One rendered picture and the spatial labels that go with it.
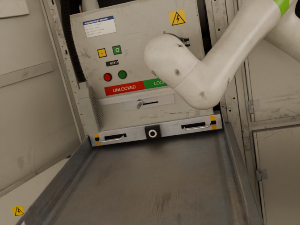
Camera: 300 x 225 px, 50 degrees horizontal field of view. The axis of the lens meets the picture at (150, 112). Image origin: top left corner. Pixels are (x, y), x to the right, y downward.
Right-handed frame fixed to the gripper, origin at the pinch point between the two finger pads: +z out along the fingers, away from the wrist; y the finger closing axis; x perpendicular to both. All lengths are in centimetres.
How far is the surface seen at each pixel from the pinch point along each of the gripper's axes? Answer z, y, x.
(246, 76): 10.3, 25.4, -19.6
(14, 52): -3, -58, 8
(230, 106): 12.1, 17.8, -31.3
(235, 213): -50, 11, -38
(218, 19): 12.2, 18.0, 3.7
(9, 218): 11, -98, -71
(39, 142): -5, -59, -28
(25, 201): 11, -86, -63
